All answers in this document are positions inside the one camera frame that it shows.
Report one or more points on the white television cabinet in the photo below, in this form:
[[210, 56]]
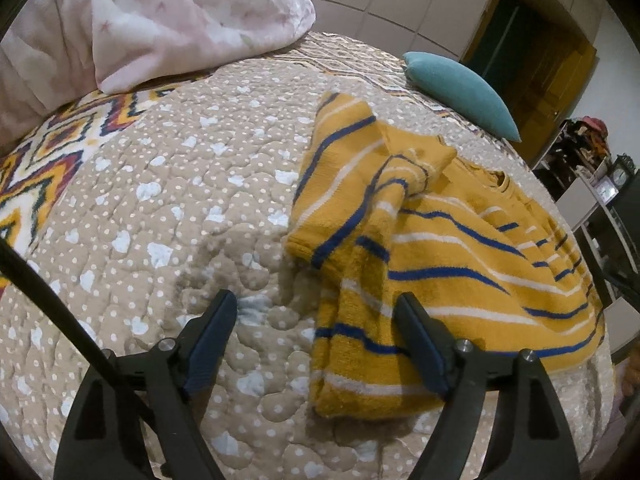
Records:
[[575, 210]]

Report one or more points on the black ornate clock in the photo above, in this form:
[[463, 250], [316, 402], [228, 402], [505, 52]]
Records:
[[622, 172]]

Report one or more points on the teal pillow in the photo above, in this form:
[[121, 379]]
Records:
[[460, 85]]

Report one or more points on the wooden door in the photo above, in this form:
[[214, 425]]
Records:
[[550, 90]]

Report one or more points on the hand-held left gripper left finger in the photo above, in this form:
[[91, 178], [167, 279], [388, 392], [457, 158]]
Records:
[[210, 345]]

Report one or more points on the beige dotted quilted bedspread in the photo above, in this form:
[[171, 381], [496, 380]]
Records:
[[175, 210]]

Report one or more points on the zigzag patterned blanket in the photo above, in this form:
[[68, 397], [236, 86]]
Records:
[[45, 160]]

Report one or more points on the black television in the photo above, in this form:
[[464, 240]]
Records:
[[620, 240]]

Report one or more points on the pink floral blanket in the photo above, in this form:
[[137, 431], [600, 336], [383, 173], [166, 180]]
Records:
[[150, 25]]

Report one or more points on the black rod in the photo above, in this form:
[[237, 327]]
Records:
[[55, 300]]

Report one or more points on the beige wardrobe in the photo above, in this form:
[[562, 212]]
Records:
[[400, 0]]

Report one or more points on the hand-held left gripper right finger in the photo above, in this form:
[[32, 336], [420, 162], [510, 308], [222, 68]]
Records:
[[425, 350]]

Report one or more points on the yellow striped knit sweater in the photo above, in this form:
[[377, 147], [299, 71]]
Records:
[[450, 260]]

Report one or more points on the rack with clothes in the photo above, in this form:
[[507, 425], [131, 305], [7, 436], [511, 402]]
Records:
[[575, 150]]

